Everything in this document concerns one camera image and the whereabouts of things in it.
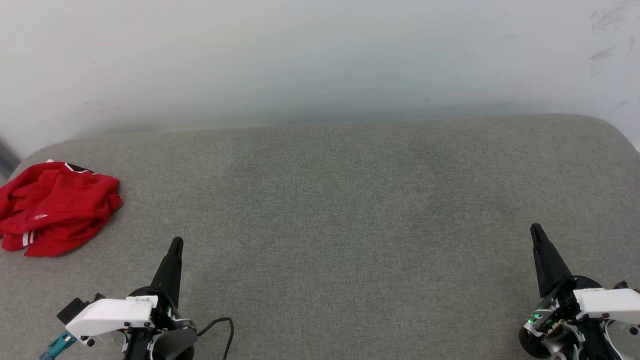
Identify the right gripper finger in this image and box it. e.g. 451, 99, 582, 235
530, 223, 575, 299

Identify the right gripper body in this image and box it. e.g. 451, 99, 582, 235
522, 275, 640, 337

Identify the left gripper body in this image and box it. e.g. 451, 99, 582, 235
65, 286, 197, 360

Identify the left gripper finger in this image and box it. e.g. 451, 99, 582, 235
150, 237, 185, 308

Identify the red jersey with white sleeves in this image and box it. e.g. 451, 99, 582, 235
0, 160, 123, 258

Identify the grey fabric sofa seat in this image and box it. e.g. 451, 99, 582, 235
0, 114, 640, 360

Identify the teal connector camera cable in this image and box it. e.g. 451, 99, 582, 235
39, 332, 77, 360

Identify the thin black cable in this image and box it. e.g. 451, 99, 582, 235
196, 317, 235, 360

